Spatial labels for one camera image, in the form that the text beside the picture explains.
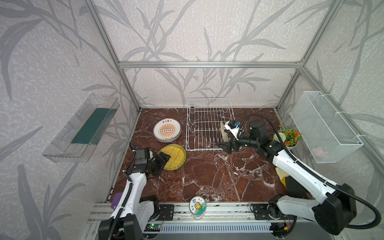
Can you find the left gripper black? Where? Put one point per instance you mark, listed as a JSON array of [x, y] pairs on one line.
[[161, 161]]

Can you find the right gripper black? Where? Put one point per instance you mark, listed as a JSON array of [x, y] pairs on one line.
[[227, 145]]

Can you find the tan woven plate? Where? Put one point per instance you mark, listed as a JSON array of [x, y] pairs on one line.
[[223, 132]]

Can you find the green woven plate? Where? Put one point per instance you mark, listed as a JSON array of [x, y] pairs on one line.
[[177, 155]]

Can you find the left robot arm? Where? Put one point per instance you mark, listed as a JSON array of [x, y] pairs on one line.
[[132, 213]]

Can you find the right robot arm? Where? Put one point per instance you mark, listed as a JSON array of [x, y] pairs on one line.
[[332, 210]]

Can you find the purple pink brush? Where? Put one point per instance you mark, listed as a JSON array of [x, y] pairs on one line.
[[115, 200]]

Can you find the potted artificial flower plant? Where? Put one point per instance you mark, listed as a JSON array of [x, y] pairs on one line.
[[290, 137]]

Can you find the left circuit board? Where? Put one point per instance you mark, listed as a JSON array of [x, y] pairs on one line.
[[153, 227]]

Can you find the green sponge mat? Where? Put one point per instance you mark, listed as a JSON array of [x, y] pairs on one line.
[[93, 129]]

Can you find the yellow black rubber glove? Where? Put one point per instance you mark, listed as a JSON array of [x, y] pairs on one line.
[[294, 188]]

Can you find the white wire dish rack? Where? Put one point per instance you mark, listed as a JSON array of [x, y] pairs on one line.
[[204, 119]]

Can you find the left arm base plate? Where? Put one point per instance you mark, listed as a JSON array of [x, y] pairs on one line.
[[166, 212]]

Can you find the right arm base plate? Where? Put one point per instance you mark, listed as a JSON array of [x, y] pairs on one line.
[[269, 212]]

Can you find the aluminium front rail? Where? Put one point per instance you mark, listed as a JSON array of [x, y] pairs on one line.
[[215, 212]]

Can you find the clear plastic wall shelf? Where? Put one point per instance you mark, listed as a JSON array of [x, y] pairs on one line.
[[61, 150]]

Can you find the white mesh wall basket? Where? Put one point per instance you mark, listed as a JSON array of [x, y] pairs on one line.
[[325, 131]]

